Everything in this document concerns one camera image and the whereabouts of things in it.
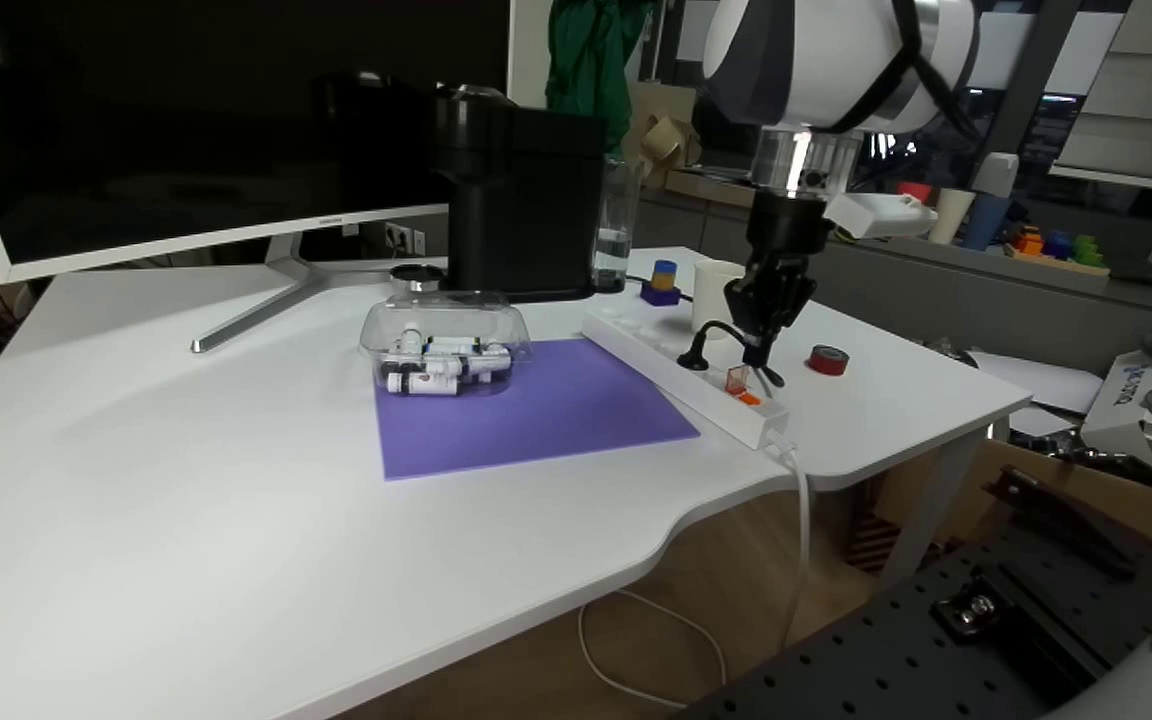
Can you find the green hanging cloth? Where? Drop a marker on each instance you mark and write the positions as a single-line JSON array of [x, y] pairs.
[[589, 45]]

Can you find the red black tape roll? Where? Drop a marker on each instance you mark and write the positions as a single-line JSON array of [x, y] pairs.
[[827, 362]]

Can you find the purple paper mat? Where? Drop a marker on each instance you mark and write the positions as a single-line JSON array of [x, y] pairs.
[[564, 398]]

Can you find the black plug with cable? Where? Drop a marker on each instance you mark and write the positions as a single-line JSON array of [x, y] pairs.
[[698, 362]]

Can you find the white framed computer monitor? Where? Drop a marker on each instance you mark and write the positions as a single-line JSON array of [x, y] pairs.
[[137, 130]]

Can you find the white power strip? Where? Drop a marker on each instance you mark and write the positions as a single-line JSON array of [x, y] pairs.
[[720, 394]]

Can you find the clear glass bowl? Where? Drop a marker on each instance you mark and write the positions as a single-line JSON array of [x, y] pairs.
[[397, 319]]

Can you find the clear water bottle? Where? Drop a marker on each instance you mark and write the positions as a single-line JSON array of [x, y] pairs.
[[616, 227]]

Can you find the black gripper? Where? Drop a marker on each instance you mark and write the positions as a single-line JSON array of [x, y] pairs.
[[768, 293]]

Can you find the white paper cup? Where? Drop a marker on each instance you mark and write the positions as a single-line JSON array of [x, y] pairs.
[[708, 291]]

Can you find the white capsules in bowl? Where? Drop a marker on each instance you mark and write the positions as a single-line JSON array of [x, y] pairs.
[[441, 366]]

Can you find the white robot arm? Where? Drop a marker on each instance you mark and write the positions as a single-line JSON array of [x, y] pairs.
[[812, 78]]

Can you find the black coffee machine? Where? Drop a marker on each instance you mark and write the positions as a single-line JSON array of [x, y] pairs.
[[524, 197]]

